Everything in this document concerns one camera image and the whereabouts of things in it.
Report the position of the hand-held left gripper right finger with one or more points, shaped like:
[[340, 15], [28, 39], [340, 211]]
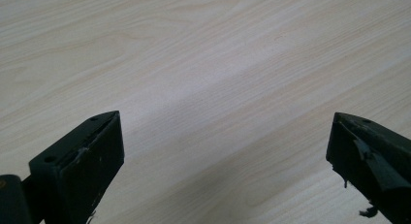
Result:
[[371, 159]]

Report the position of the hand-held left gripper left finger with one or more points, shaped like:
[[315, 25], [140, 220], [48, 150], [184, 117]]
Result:
[[80, 172]]

